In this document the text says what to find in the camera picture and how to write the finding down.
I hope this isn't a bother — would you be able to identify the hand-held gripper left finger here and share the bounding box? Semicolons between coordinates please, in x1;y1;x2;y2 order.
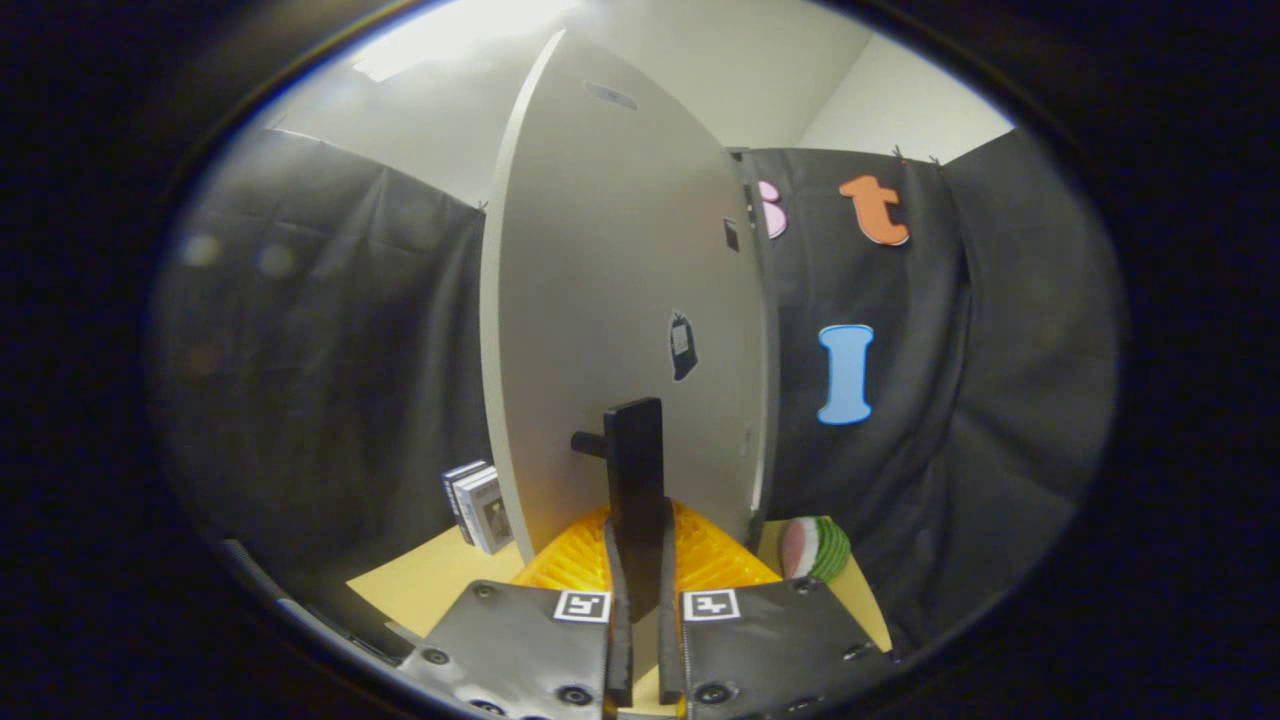
398;505;636;720

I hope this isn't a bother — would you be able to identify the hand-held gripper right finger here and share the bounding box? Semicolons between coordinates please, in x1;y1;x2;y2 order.
655;497;896;720

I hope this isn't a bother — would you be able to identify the black door handle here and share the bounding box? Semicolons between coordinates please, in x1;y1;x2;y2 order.
572;397;667;623

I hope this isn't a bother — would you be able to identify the grey shoe cabinet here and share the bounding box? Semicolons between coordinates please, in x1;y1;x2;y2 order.
730;148;784;551

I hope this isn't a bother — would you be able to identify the white shoe cabinet door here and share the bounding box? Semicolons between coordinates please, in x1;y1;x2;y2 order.
480;28;771;563

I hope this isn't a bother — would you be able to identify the watermelon slice toy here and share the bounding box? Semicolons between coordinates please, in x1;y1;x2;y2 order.
780;516;853;584

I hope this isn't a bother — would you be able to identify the grey cover book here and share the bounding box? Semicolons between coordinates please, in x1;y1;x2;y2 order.
462;467;514;556

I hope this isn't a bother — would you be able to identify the blue spine book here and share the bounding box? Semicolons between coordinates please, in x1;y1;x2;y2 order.
442;460;488;546

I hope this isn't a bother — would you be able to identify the black backdrop cloth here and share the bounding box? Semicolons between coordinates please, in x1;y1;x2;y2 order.
150;128;1123;651

